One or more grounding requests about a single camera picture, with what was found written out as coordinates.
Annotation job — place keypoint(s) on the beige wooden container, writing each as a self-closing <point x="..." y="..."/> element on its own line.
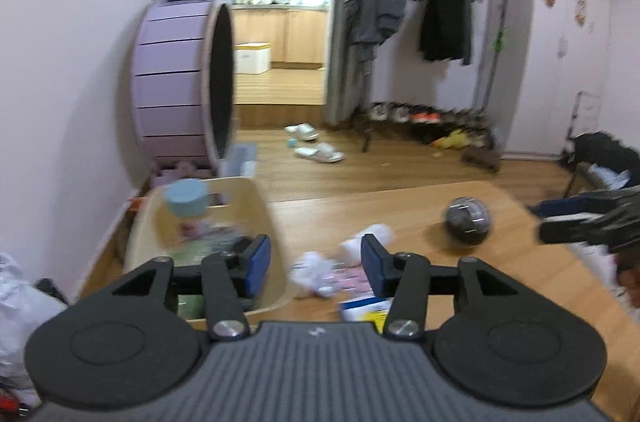
<point x="252" y="202"/>

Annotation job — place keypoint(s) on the white paper roll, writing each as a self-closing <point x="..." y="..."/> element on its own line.
<point x="370" y="232"/>

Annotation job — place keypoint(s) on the purple cat exercise wheel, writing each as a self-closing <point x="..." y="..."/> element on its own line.
<point x="170" y="77"/>

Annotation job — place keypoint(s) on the wooden kitchen base cabinets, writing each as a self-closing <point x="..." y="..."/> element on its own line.
<point x="300" y="35"/>

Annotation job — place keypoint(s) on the green packet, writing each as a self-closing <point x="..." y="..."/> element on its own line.
<point x="197" y="249"/>

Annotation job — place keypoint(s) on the silver shiny ball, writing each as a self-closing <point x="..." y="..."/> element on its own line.
<point x="467" y="222"/>

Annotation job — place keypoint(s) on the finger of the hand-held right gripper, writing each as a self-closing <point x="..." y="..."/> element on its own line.
<point x="572" y="205"/>
<point x="570" y="232"/>

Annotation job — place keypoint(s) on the green hanging toy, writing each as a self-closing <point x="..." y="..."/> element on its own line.
<point x="499" y="40"/>

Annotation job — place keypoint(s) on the white slipper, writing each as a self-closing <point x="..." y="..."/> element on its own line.
<point x="302" y="132"/>
<point x="320" y="153"/>

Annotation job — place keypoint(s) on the row of shoes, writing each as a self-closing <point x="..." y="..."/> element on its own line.
<point x="430" y="116"/>

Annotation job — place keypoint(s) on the grey jacket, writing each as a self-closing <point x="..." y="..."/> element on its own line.
<point x="375" y="7"/>

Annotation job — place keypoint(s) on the black coat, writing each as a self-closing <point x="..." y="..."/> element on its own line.
<point x="447" y="17"/>

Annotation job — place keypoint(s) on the grey curtain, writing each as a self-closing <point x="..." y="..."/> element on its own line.
<point x="345" y="27"/>

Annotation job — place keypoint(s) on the yellow plush toy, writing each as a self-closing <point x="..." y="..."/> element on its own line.
<point x="450" y="140"/>

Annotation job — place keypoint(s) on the white crumpled plastic bag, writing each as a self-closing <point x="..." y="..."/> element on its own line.
<point x="312" y="272"/>

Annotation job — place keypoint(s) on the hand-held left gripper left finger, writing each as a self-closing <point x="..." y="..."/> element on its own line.
<point x="259" y="263"/>

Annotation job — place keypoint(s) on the metal clothes rack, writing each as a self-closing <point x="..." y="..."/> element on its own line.
<point x="495" y="67"/>

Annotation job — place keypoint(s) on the pink snack packet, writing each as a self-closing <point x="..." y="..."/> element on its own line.
<point x="350" y="278"/>

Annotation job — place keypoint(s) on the white storage box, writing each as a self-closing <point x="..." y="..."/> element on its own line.
<point x="253" y="60"/>

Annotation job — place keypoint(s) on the blue yellow white packet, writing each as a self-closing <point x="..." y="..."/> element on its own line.
<point x="362" y="309"/>

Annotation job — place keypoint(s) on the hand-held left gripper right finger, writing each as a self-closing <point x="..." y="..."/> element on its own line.
<point x="373" y="266"/>

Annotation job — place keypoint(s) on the black bag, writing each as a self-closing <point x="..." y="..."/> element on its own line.
<point x="602" y="157"/>

